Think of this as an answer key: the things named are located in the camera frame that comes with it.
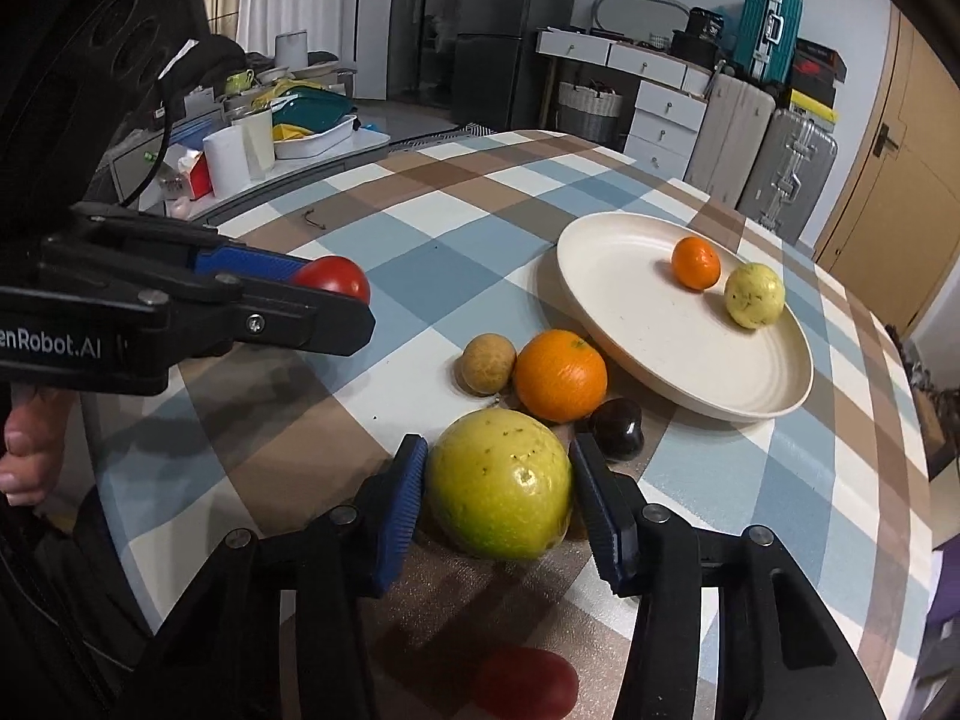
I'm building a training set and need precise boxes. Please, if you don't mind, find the red tomato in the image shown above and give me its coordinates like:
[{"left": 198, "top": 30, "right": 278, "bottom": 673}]
[
  {"left": 291, "top": 255, "right": 371, "bottom": 304},
  {"left": 472, "top": 647, "right": 579, "bottom": 720}
]

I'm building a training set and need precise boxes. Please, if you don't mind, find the dark plum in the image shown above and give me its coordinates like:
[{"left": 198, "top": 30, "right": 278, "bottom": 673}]
[{"left": 576, "top": 397, "right": 644, "bottom": 461}]

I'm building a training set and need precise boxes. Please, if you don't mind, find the large yellow guava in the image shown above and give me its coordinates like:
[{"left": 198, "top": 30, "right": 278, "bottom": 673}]
[{"left": 425, "top": 408, "right": 573, "bottom": 561}]

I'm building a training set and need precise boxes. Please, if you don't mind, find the large orange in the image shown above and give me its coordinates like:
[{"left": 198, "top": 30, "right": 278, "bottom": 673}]
[{"left": 512, "top": 330, "right": 608, "bottom": 422}]

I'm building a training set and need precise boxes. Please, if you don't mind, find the brown round pear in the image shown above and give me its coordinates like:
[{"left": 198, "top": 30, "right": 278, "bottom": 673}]
[{"left": 455, "top": 333, "right": 516, "bottom": 395}]

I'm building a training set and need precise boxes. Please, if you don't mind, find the green yellow guava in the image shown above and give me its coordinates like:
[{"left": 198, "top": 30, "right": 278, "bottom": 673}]
[{"left": 724, "top": 263, "right": 786, "bottom": 330}]

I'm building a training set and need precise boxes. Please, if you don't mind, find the small orange mandarin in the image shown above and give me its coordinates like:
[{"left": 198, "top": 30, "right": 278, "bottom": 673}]
[{"left": 670, "top": 236, "right": 722, "bottom": 291}]

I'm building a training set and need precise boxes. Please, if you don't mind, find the person left hand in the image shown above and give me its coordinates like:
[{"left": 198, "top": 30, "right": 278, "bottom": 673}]
[{"left": 0, "top": 388, "right": 76, "bottom": 507}]

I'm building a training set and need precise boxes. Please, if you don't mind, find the small brown twig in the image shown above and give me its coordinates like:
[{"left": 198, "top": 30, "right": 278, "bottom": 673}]
[{"left": 302, "top": 208, "right": 327, "bottom": 231}]

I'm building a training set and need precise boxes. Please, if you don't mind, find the white paper roll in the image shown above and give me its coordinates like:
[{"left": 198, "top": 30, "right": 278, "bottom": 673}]
[{"left": 203, "top": 127, "right": 251, "bottom": 200}]

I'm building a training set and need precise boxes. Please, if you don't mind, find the white basin with items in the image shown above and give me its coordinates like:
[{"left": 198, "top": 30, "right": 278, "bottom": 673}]
[{"left": 270, "top": 82, "right": 359, "bottom": 160}]

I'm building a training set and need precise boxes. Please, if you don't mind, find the cream round plate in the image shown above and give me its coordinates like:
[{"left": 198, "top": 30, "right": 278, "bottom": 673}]
[{"left": 555, "top": 211, "right": 815, "bottom": 422}]

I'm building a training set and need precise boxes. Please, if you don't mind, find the checkered tablecloth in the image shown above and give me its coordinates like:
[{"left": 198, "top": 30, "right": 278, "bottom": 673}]
[{"left": 85, "top": 130, "right": 932, "bottom": 718}]

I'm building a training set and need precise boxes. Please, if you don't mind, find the dark tall cabinet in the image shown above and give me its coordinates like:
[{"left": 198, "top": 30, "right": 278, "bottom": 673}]
[{"left": 387, "top": 0, "right": 460, "bottom": 109}]

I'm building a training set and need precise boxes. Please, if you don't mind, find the woven laundry basket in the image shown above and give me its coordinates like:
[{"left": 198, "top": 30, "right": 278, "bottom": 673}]
[{"left": 556, "top": 82, "right": 623, "bottom": 145}]

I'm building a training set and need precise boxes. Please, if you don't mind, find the black refrigerator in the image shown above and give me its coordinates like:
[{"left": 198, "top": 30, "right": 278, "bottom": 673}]
[{"left": 451, "top": 0, "right": 574, "bottom": 132}]

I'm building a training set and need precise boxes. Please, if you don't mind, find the wooden door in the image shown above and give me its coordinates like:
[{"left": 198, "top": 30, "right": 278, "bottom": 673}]
[{"left": 815, "top": 11, "right": 958, "bottom": 337}]

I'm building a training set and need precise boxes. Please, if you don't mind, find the silver suitcase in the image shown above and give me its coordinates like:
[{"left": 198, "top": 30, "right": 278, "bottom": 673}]
[{"left": 737, "top": 109, "right": 838, "bottom": 244}]

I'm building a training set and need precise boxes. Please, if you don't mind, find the beige suitcase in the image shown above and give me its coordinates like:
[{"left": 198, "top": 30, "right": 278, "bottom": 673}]
[{"left": 685, "top": 75, "right": 776, "bottom": 208}]

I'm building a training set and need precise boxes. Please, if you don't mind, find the white drawer desk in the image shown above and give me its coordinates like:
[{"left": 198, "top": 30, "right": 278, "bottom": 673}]
[{"left": 537, "top": 28, "right": 711, "bottom": 179}]

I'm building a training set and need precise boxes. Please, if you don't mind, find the stack of shoe boxes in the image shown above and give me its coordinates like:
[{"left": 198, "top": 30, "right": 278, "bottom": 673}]
[{"left": 789, "top": 37, "right": 848, "bottom": 132}]

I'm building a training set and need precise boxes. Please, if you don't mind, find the teal suitcase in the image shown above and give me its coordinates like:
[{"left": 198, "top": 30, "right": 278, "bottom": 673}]
[{"left": 732, "top": 0, "right": 804, "bottom": 85}]

